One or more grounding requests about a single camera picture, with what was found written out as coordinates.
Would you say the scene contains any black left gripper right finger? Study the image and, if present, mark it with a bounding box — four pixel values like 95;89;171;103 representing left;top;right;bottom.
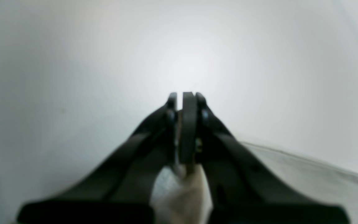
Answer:
195;93;350;224

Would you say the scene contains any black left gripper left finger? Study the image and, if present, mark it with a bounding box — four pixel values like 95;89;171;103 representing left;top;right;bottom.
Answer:
16;93;177;224

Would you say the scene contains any beige t-shirt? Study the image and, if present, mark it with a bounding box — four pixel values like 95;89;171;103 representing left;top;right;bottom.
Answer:
150;142;358;224

